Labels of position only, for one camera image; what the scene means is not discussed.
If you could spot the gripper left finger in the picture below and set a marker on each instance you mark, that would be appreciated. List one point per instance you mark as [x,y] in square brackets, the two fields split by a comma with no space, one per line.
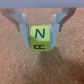
[22,25]

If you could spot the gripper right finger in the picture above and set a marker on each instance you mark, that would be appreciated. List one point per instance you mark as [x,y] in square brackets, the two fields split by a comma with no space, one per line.
[56,24]

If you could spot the yellow block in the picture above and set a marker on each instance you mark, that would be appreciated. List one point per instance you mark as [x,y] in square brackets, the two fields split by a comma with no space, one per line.
[40,37]

